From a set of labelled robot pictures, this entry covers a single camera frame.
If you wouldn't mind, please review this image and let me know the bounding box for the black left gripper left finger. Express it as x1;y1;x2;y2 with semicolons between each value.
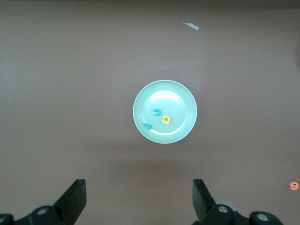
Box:
0;179;87;225

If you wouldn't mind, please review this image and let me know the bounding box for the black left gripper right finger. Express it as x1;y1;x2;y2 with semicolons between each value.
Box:
192;179;285;225

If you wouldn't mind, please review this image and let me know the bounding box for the light green round plate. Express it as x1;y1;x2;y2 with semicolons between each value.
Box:
132;79;198;144

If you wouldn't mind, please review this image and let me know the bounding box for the white paper scrap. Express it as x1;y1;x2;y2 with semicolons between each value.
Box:
182;21;200;31

